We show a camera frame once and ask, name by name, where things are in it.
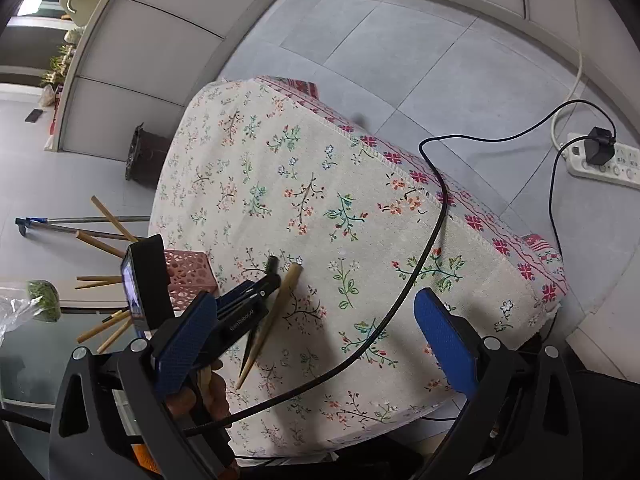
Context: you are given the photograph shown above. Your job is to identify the pink perforated utensil holder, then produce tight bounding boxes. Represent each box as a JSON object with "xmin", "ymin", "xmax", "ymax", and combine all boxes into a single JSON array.
[{"xmin": 165, "ymin": 249, "xmax": 218, "ymax": 311}]

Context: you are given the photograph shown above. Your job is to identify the white cable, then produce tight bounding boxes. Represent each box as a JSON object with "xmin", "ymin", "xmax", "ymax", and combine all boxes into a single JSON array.
[{"xmin": 549, "ymin": 0, "xmax": 586, "ymax": 154}]

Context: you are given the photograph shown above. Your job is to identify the camera screen on left gripper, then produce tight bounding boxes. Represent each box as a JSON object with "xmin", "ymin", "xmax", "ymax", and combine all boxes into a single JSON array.
[{"xmin": 120, "ymin": 252, "xmax": 146, "ymax": 332}]

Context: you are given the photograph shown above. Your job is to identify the white kitchen cabinets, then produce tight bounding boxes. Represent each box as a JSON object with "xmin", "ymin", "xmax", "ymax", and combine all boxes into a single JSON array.
[{"xmin": 41, "ymin": 0, "xmax": 640, "ymax": 162}]

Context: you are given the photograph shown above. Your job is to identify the mop with blue head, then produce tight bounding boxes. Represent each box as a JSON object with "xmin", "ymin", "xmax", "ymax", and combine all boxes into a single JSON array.
[{"xmin": 14, "ymin": 217, "xmax": 126, "ymax": 240}]

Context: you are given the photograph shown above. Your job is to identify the black chopstick gold band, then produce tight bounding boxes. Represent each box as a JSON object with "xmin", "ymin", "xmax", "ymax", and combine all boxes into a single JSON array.
[{"xmin": 238, "ymin": 254, "xmax": 280, "ymax": 378}]

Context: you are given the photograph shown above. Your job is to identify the floral tablecloth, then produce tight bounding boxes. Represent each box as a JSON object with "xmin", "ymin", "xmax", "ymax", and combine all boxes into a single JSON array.
[{"xmin": 150, "ymin": 77, "xmax": 567, "ymax": 457}]

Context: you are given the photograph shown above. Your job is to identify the potted green plants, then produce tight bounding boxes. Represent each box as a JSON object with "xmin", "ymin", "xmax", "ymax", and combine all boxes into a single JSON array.
[{"xmin": 40, "ymin": 44, "xmax": 75, "ymax": 88}]

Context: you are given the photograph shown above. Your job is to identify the black trash bin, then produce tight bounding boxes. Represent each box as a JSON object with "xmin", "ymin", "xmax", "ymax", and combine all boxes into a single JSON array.
[{"xmin": 125, "ymin": 125, "xmax": 171, "ymax": 190}]

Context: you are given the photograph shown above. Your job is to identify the person's left hand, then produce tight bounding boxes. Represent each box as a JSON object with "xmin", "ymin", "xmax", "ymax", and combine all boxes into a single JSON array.
[{"xmin": 165, "ymin": 360, "xmax": 231, "ymax": 422}]

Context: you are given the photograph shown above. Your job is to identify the white power strip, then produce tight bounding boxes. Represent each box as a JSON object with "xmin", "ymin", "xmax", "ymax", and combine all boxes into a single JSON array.
[{"xmin": 564, "ymin": 131, "xmax": 640, "ymax": 190}]

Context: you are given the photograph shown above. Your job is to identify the black cable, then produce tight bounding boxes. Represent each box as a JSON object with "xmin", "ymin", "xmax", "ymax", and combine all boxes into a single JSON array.
[{"xmin": 179, "ymin": 98, "xmax": 618, "ymax": 436}]

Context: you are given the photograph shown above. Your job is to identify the black power adapter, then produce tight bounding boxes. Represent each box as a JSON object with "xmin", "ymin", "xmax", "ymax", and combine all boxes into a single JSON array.
[{"xmin": 584, "ymin": 127, "xmax": 615, "ymax": 166}]

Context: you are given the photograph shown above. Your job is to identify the plastic bag with greens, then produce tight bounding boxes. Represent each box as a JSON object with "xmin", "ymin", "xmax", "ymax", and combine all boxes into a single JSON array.
[{"xmin": 0, "ymin": 280, "xmax": 62, "ymax": 339}]

